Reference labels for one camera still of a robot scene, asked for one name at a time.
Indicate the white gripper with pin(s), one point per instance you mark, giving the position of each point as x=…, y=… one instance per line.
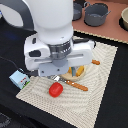
x=43, y=59

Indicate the red tomato toy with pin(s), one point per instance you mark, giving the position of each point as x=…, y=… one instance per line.
x=56, y=89

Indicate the orange bread loaf toy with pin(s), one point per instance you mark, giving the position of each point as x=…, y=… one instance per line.
x=76, y=71

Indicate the light blue milk carton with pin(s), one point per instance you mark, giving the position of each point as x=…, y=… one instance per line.
x=19, y=79

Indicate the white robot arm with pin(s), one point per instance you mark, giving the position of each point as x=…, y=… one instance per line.
x=50, y=19

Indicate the round wooden plate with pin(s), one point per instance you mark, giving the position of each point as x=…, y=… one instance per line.
x=68, y=76

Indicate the white woven placemat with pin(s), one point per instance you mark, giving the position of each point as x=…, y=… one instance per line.
x=73, y=108

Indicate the small grey pot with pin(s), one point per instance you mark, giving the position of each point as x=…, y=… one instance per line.
x=77, y=11

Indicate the large grey pot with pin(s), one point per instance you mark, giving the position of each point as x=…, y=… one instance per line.
x=95, y=14

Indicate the brown stove board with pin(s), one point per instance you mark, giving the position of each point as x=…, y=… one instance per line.
x=110, y=29

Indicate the beige bowl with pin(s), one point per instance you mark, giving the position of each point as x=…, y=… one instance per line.
x=124, y=15

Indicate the fork with wooden handle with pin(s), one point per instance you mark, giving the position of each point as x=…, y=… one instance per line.
x=76, y=85

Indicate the knife with wooden handle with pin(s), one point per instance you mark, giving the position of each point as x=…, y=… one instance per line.
x=96, y=62

